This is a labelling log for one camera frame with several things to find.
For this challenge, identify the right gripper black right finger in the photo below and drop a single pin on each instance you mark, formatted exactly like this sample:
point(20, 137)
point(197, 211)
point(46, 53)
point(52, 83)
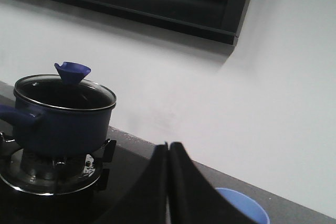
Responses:
point(192, 198)

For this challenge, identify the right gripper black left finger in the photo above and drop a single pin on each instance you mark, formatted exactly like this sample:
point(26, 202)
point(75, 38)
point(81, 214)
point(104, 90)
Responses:
point(145, 202)

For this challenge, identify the light blue ribbed cup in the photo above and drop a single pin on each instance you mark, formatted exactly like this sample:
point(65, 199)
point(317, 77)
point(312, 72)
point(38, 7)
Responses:
point(245, 205)

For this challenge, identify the dark blue saucepan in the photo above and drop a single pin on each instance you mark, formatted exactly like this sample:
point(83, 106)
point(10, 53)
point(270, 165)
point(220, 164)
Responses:
point(56, 132)

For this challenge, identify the glass lid with blue knob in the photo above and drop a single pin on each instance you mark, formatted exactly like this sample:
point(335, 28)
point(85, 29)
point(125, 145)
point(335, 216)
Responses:
point(66, 91)

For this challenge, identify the black pot support grate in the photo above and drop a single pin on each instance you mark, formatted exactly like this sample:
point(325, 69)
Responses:
point(79, 173)

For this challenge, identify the black gas burner head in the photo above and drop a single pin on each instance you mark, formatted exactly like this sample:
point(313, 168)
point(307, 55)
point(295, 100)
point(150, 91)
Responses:
point(40, 166)

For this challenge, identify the black glass gas cooktop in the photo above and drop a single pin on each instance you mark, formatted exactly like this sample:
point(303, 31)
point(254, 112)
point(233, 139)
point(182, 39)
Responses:
point(106, 186)

